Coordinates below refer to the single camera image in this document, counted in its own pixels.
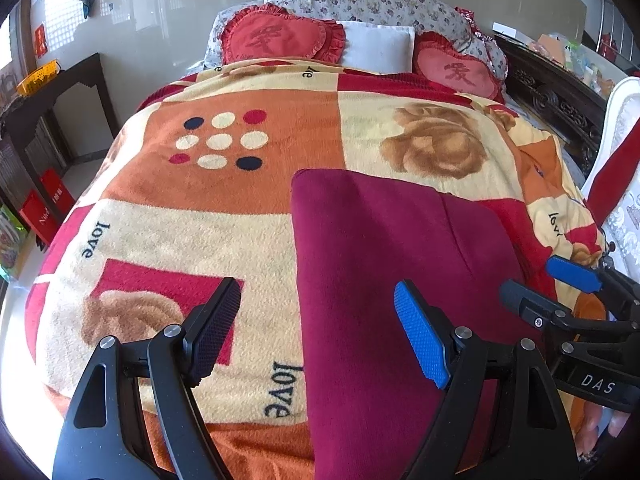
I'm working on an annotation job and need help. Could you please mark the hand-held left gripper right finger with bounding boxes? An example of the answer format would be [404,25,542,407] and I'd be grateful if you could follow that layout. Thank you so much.
[393,280,581,480]

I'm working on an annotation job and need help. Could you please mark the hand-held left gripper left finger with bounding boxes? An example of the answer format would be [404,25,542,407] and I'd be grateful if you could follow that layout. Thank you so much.
[52,276,242,480]

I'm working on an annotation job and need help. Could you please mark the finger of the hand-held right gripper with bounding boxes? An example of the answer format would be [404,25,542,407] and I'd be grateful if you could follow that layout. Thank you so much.
[500,279,640,346]
[546,255,640,311]

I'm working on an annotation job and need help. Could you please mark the maroon knit garment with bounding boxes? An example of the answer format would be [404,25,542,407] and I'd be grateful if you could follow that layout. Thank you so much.
[291,169,561,480]

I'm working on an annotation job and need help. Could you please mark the person's right hand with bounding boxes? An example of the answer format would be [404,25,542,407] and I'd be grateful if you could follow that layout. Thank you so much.
[575,400,633,461]

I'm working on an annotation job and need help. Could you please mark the white chair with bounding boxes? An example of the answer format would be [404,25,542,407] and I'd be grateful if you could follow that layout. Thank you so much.
[580,77,640,281]

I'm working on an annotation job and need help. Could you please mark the red cloth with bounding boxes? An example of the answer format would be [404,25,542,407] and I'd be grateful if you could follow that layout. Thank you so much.
[587,122,640,228]

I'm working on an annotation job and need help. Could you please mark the orange printed fleece blanket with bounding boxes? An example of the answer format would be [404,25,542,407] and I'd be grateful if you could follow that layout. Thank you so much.
[25,57,613,480]

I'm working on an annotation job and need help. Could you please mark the red cardboard box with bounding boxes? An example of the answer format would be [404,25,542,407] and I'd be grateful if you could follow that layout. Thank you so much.
[40,167,76,216]
[19,189,61,243]

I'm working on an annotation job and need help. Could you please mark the pile of colourful packets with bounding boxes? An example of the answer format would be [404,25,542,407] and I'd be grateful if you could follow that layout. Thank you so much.
[527,32,621,98]

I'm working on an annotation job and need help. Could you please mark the green printed bag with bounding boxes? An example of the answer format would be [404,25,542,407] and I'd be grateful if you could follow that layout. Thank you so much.
[0,205,26,281]

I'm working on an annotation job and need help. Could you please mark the small red heart pillow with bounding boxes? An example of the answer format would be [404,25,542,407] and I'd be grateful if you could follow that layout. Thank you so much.
[412,31,506,103]

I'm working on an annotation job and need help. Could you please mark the white box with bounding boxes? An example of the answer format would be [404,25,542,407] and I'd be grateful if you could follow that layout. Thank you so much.
[492,22,536,43]

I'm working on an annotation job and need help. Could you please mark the red bedsheet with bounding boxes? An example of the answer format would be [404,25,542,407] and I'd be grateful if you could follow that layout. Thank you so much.
[137,71,506,111]

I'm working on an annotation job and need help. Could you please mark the metal railing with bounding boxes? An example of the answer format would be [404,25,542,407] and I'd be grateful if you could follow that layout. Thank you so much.
[597,0,638,76]

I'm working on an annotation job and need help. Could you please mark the dark wooden side table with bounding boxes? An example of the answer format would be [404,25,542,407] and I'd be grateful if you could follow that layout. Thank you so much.
[0,52,121,201]

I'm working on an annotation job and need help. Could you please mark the white pillow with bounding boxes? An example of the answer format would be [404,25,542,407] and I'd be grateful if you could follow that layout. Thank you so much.
[336,21,416,72]

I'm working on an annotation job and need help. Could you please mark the large red heart pillow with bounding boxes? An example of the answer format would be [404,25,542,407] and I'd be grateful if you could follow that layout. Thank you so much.
[218,2,347,66]

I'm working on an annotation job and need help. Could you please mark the yellow basket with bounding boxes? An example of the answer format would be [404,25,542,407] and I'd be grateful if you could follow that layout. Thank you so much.
[16,59,62,97]

